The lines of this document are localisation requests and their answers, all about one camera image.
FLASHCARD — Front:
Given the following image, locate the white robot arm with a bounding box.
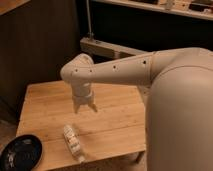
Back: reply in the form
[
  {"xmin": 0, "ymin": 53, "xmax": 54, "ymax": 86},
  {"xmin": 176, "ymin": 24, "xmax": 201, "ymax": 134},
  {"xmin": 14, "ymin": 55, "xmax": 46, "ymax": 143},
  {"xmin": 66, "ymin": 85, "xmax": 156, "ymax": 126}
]
[{"xmin": 60, "ymin": 47, "xmax": 213, "ymax": 171}]

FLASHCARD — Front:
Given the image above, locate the background wooden shelf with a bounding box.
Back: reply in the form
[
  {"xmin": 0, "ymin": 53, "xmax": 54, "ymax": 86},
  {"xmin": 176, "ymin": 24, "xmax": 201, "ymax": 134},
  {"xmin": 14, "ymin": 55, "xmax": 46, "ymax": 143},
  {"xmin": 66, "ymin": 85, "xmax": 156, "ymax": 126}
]
[{"xmin": 93, "ymin": 0, "xmax": 213, "ymax": 21}]

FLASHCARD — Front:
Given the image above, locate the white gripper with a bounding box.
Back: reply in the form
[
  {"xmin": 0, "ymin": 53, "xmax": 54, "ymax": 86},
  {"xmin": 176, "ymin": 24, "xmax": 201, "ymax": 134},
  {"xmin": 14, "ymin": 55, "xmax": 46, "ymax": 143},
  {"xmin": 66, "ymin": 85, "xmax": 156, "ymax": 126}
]
[{"xmin": 72, "ymin": 92, "xmax": 98, "ymax": 114}]

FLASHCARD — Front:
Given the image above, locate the light wooden bench beam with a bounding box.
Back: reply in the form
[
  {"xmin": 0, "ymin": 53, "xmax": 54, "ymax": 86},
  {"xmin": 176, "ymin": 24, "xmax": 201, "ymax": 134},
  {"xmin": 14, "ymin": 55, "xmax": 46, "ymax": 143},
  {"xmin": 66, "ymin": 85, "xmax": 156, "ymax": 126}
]
[{"xmin": 80, "ymin": 37, "xmax": 143, "ymax": 59}]

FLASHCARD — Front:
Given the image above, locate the metal pole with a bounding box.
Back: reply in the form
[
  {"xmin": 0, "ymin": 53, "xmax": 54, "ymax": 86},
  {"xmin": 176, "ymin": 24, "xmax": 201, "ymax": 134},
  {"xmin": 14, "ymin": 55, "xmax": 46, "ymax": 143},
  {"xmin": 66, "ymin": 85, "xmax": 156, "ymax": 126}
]
[{"xmin": 86, "ymin": 0, "xmax": 94, "ymax": 41}]

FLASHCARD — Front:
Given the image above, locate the wooden table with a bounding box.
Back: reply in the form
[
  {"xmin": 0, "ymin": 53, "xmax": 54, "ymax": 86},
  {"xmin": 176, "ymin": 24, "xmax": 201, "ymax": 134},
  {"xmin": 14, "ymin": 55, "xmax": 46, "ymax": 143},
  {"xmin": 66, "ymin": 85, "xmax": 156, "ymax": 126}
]
[{"xmin": 17, "ymin": 81, "xmax": 146, "ymax": 171}]

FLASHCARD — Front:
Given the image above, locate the dark ceramic bowl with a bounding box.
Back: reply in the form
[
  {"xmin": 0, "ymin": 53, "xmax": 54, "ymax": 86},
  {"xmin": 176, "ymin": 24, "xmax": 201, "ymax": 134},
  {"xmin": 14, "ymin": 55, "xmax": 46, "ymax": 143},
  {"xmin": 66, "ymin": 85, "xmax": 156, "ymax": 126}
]
[{"xmin": 0, "ymin": 134, "xmax": 43, "ymax": 171}]

